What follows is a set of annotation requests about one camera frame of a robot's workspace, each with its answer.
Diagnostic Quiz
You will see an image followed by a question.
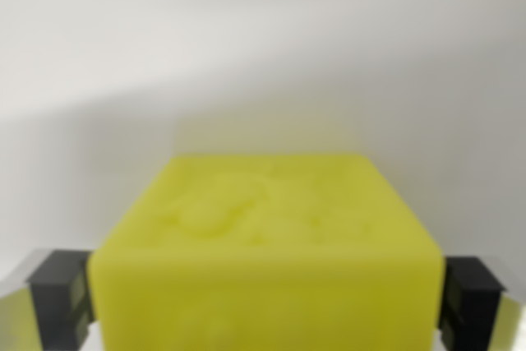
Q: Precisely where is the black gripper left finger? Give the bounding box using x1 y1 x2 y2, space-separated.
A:
0 248 96 351

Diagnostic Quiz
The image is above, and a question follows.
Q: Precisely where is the yellow cube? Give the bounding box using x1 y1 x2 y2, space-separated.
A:
87 152 448 351

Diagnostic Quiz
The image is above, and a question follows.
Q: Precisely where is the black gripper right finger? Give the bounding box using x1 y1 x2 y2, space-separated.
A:
436 256 526 351

